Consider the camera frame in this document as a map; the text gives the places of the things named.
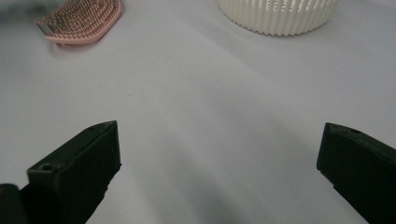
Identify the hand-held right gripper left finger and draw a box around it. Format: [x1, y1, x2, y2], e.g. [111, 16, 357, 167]
[19, 119, 122, 224]

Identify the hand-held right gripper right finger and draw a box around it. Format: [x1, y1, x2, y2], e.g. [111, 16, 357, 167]
[316, 121, 396, 224]

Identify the white slotted plastic basket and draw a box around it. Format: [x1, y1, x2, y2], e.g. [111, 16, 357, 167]
[216, 0, 342, 37]

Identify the pink hairbrush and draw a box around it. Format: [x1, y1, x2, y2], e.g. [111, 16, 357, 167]
[33, 0, 123, 45]

